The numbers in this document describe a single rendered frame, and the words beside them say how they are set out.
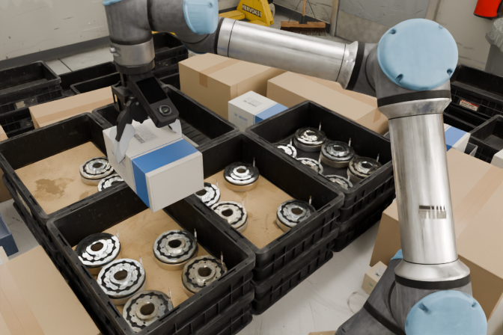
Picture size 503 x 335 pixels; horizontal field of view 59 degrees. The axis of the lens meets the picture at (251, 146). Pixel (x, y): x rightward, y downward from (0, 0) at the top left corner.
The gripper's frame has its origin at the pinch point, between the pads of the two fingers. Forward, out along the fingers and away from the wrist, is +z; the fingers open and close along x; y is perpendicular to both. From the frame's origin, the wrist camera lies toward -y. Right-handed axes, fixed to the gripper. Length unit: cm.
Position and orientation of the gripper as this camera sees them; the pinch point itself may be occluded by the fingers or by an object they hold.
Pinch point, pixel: (152, 152)
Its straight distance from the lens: 95.4
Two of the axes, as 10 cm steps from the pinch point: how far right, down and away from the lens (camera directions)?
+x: -7.7, 3.5, -5.3
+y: -6.3, -4.5, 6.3
